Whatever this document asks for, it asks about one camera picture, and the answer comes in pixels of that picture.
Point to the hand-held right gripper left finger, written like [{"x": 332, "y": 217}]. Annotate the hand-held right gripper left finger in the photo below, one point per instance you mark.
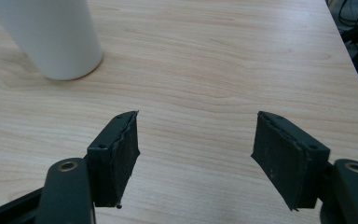
[{"x": 112, "y": 165}]

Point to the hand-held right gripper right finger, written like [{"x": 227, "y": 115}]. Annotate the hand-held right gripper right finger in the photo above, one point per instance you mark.
[{"x": 287, "y": 161}]

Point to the white cup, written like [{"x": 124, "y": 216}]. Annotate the white cup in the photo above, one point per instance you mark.
[{"x": 54, "y": 34}]

